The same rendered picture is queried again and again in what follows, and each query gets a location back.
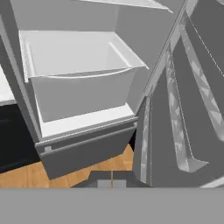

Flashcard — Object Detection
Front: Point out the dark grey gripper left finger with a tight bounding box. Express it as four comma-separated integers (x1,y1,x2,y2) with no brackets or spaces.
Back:
71,171,113,189

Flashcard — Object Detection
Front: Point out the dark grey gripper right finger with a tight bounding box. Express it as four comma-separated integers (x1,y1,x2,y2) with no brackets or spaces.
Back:
112,171,146,189

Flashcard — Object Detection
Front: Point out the grey fridge door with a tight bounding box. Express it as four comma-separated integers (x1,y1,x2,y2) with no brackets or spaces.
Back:
132,0,224,189

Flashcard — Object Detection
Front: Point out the clear fridge door bin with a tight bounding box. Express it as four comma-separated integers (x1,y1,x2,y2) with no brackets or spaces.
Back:
178,10,224,144
164,23,210,173

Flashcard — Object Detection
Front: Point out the white fridge crisper drawer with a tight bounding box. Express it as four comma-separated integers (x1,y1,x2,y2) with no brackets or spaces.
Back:
18,29,150,123

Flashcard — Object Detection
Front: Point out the grey fridge body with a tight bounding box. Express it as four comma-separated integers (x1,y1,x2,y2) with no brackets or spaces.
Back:
0,0,188,147

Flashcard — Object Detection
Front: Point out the glass fridge shelf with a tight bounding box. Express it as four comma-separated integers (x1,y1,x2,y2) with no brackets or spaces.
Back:
73,0,175,14

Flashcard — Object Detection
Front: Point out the grey freezer drawer front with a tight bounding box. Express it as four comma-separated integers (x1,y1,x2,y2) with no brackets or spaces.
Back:
34,116,139,180

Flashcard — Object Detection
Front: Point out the black cupboard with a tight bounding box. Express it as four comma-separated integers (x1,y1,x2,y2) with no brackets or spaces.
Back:
0,101,42,175

